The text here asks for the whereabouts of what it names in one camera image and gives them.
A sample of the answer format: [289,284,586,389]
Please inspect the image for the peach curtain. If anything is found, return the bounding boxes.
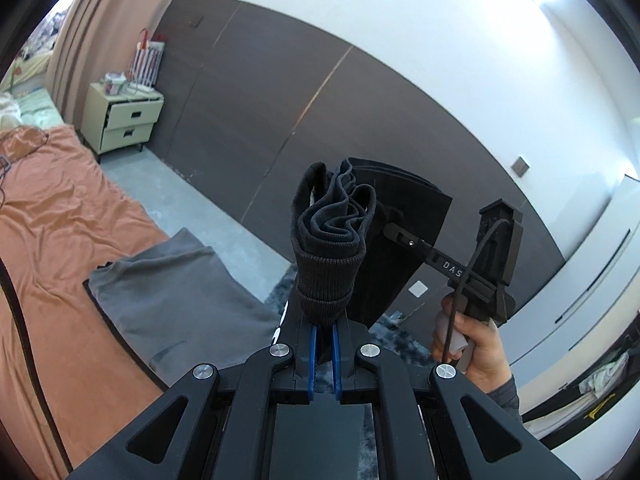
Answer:
[47,0,201,128]

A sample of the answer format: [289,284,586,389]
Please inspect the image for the grey folded garment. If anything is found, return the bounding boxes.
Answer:
[89,227,283,376]

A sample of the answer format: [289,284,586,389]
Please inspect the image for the tangled black cable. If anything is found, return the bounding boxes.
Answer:
[0,127,51,196]

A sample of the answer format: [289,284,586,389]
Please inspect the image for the orange bed sheet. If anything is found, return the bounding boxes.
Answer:
[0,125,173,480]

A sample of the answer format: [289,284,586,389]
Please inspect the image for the person's right forearm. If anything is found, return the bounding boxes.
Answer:
[482,375,523,418]

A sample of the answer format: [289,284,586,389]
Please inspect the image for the pale crumpled cloth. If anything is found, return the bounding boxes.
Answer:
[577,350,631,396]

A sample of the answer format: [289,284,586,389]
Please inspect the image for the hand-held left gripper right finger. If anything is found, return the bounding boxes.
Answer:
[332,321,583,480]

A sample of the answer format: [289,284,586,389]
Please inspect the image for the cream blanket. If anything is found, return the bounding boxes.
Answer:
[0,50,66,133]

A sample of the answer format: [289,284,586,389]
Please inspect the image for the person's right hand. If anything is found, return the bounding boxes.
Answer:
[431,294,515,392]

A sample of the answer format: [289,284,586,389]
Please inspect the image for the black bear print t-shirt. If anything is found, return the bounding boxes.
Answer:
[291,157,453,366]

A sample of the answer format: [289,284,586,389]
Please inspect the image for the cream nightstand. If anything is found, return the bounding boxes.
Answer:
[80,82,165,161]

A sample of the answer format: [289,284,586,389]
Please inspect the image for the striped paper bag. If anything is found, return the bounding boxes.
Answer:
[129,27,166,92]

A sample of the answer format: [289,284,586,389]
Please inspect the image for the small white pink tub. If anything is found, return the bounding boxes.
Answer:
[100,72,128,96]

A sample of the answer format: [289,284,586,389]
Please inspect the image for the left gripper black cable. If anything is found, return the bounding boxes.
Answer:
[0,260,68,466]

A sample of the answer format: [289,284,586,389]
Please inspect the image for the black folded garment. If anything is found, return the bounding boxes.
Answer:
[82,262,171,392]

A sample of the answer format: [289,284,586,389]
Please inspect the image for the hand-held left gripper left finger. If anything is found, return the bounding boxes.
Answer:
[65,322,318,480]

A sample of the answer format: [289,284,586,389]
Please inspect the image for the yellow hanger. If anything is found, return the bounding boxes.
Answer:
[585,395,618,418]

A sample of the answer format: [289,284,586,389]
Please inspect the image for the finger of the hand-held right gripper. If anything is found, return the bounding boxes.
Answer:
[384,223,442,267]

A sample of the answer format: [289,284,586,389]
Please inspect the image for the white wardrobe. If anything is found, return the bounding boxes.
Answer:
[500,170,640,441]

